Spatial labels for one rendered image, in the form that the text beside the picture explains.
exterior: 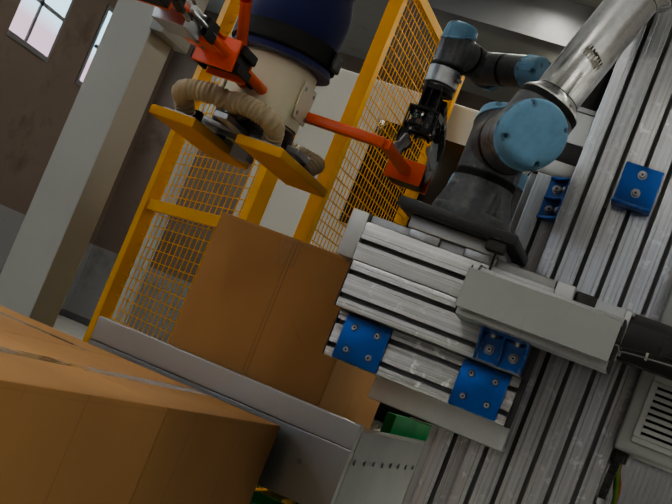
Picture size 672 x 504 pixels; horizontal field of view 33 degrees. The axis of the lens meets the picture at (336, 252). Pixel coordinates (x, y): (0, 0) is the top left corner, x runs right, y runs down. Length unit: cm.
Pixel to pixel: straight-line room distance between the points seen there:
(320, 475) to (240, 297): 46
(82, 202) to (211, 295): 107
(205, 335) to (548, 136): 108
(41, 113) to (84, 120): 822
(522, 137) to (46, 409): 89
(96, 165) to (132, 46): 40
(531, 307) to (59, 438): 77
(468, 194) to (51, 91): 1009
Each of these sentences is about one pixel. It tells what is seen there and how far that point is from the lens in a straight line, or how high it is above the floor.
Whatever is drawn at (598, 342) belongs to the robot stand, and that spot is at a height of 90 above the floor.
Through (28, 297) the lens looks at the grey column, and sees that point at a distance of 370.
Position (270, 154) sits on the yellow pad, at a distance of 214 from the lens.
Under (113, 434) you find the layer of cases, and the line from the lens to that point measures 183.
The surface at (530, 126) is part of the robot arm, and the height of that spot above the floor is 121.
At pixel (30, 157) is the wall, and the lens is 1204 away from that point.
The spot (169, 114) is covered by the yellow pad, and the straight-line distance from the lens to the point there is 223.
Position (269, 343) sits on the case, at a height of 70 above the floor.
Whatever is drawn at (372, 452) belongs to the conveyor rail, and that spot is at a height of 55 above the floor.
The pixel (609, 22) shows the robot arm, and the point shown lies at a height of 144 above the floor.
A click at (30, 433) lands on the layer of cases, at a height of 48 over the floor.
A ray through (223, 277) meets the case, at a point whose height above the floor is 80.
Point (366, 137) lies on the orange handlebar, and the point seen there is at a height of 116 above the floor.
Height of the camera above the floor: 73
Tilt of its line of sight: 5 degrees up
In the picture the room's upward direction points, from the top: 22 degrees clockwise
